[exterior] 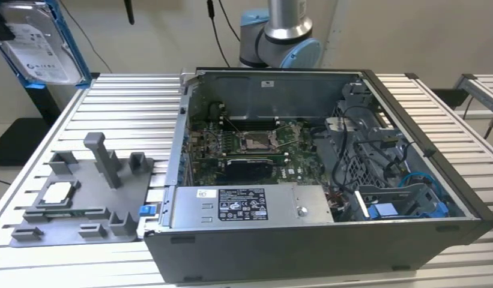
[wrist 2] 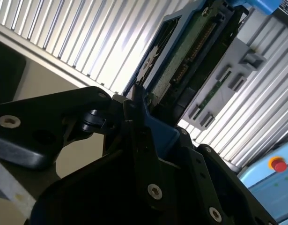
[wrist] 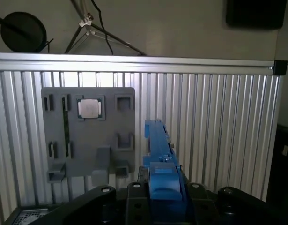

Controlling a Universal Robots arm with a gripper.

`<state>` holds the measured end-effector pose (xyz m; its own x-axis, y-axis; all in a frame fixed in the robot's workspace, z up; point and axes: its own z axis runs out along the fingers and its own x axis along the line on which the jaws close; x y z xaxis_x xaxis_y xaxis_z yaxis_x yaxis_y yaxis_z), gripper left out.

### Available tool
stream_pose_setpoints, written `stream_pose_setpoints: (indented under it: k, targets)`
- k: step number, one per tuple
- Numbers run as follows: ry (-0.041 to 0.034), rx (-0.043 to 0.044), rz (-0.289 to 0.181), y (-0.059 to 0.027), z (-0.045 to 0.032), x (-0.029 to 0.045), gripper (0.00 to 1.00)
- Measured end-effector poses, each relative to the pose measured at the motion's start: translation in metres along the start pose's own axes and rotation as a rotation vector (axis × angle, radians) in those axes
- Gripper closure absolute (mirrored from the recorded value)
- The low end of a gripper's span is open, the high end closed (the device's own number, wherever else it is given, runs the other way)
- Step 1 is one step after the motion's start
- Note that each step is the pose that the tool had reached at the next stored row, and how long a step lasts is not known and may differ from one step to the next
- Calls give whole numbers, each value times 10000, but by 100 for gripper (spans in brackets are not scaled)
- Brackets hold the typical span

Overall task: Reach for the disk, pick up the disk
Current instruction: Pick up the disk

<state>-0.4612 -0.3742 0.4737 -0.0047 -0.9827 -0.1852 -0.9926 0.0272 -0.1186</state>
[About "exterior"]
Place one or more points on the silver CPU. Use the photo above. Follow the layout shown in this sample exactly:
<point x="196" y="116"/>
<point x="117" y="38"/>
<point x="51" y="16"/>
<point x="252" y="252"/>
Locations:
<point x="57" y="193"/>

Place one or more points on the black open PC case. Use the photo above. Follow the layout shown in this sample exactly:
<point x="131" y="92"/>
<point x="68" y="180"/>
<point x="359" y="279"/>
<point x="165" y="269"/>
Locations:
<point x="310" y="249"/>

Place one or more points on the grey disk bay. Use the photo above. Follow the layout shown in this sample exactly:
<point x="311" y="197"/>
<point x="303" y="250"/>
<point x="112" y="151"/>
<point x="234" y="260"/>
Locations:
<point x="362" y="156"/>

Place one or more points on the green motherboard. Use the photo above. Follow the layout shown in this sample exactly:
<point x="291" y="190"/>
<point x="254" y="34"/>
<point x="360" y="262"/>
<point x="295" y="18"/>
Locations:
<point x="302" y="168"/>

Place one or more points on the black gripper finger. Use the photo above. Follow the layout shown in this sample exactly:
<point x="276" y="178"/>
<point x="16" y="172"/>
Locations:
<point x="3" y="31"/>

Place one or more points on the blue disk carrier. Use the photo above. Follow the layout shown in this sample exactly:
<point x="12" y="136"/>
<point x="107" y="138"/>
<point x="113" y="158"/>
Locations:
<point x="383" y="210"/>

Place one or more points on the blue case latch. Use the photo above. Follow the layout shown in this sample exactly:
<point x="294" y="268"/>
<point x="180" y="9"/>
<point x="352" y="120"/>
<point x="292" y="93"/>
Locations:
<point x="145" y="210"/>

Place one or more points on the black RAM slot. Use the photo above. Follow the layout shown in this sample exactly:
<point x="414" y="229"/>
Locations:
<point x="250" y="119"/>
<point x="250" y="123"/>

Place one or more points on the black expansion slot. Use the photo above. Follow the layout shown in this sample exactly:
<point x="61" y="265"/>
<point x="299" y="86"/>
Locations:
<point x="254" y="154"/>

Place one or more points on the CPU socket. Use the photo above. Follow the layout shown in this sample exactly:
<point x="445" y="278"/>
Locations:
<point x="255" y="141"/>

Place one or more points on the black box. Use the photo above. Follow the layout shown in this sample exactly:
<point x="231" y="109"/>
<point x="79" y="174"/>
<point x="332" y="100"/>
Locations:
<point x="447" y="99"/>

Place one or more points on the black power supply label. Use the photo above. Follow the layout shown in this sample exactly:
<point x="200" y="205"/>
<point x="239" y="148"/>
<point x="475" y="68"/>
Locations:
<point x="240" y="205"/>

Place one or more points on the black graphics card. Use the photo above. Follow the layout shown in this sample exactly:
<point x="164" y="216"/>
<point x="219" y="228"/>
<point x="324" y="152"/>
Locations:
<point x="247" y="171"/>

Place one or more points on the silver metal bracket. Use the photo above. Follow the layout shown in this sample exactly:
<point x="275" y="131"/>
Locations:
<point x="338" y="124"/>

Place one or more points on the hard disk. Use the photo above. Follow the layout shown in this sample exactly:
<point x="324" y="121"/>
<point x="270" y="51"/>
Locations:
<point x="37" y="51"/>

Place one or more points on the silver power supply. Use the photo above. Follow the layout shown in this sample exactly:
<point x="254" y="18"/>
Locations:
<point x="278" y="207"/>

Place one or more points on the aluminium slat side table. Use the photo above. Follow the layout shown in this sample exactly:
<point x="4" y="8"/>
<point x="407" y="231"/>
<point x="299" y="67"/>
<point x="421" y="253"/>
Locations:
<point x="483" y="87"/>

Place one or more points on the black hanging antenna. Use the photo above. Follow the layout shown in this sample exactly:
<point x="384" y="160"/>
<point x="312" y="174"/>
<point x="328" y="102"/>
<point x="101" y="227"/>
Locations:
<point x="128" y="12"/>

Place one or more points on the black stand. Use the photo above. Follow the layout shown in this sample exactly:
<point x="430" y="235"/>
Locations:
<point x="13" y="141"/>

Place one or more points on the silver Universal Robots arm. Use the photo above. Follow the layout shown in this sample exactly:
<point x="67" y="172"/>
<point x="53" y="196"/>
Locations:
<point x="286" y="18"/>

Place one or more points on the grey parts rack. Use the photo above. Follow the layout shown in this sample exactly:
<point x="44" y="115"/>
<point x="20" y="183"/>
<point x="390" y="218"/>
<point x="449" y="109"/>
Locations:
<point x="89" y="204"/>

